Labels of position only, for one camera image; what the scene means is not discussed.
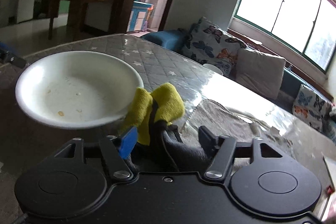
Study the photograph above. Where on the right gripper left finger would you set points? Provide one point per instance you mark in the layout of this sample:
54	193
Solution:
115	150

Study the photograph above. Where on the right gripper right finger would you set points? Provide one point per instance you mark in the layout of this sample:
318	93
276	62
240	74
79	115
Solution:
221	150

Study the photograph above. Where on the yellow and black cleaning cloth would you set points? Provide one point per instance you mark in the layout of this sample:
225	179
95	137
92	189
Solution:
159	147

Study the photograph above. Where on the white ceramic bowl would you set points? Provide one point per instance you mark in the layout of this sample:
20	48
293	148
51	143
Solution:
77	89

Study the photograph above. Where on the grey towel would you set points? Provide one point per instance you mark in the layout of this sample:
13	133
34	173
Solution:
222	121

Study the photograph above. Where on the grey quilted table cover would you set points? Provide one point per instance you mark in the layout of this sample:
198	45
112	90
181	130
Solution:
67	181

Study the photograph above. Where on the plain beige pillow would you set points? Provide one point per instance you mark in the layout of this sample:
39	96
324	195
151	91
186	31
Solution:
260	72

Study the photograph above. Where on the dark wooden side table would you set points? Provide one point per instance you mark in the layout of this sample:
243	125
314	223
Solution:
76	14

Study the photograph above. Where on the small butterfly print pillow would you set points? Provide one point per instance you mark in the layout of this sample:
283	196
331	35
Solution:
311	108

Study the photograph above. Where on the large butterfly print pillow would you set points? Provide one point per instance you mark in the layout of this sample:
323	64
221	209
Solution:
207	43

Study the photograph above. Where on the teal sofa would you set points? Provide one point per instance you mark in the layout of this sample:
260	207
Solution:
293	78

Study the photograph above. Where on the blue toy cabinet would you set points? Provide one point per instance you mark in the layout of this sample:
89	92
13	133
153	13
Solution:
138	16

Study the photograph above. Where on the green framed window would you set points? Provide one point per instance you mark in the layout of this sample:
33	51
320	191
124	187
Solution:
305	26

